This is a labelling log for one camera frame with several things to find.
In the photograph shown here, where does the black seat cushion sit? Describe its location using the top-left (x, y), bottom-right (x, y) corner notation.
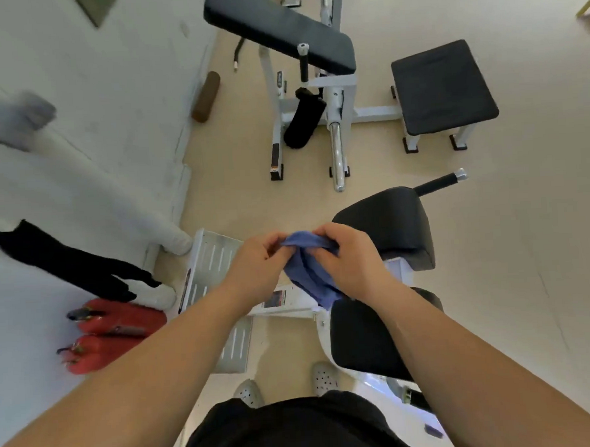
top-left (327, 285), bottom-right (447, 387)

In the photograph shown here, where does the person's left forearm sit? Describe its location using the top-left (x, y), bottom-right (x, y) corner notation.
top-left (0, 281), bottom-right (275, 447)

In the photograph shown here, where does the perforated metal foot plate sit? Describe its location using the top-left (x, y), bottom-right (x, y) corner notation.
top-left (173, 226), bottom-right (258, 377)

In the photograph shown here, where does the blue cloth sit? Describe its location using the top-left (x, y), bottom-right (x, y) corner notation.
top-left (279, 229), bottom-right (347, 314)

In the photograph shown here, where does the white exercise machine frame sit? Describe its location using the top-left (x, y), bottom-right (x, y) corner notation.
top-left (176, 256), bottom-right (434, 430)

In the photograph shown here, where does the grey perforated clog shoe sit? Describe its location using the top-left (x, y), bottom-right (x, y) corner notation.
top-left (309, 360), bottom-right (341, 397)
top-left (232, 378), bottom-right (265, 411)

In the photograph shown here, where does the chrome weight bar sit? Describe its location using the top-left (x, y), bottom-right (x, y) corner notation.
top-left (329, 122), bottom-right (347, 193)

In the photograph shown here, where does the black cable with white tip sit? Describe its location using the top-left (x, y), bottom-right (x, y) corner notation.
top-left (232, 36), bottom-right (248, 72)

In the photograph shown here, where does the black back pad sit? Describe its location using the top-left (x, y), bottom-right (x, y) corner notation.
top-left (330, 185), bottom-right (437, 277)

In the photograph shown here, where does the grey pipe fitting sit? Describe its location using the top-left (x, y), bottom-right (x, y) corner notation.
top-left (0, 88), bottom-right (59, 154)

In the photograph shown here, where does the black foam roller pad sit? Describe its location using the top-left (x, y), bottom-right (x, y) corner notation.
top-left (281, 86), bottom-right (329, 150)

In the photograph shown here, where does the white curl machine frame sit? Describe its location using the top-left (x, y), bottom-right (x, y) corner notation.
top-left (255, 0), bottom-right (479, 183)

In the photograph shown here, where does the square black seat pad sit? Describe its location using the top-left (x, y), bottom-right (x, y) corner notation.
top-left (390, 37), bottom-right (501, 138)

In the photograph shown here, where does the black shirt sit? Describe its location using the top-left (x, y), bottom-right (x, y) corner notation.
top-left (171, 385), bottom-right (424, 447)

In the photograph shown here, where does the person's right forearm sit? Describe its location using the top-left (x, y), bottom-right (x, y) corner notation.
top-left (364, 269), bottom-right (590, 447)

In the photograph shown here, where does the person's right hand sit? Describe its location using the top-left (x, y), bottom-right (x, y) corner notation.
top-left (311, 219), bottom-right (395, 307)

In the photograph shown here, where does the person's left hand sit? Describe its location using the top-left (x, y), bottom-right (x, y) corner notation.
top-left (220, 230), bottom-right (300, 310)

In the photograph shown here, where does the red fire extinguisher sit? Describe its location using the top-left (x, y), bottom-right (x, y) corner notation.
top-left (55, 331), bottom-right (150, 376)
top-left (65, 295), bottom-right (169, 342)

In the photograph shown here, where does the brown cylinder roller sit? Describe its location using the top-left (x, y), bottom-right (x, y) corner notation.
top-left (189, 70), bottom-right (223, 124)

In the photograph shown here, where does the black handle with chrome end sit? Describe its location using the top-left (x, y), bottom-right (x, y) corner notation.
top-left (412, 168), bottom-right (469, 198)

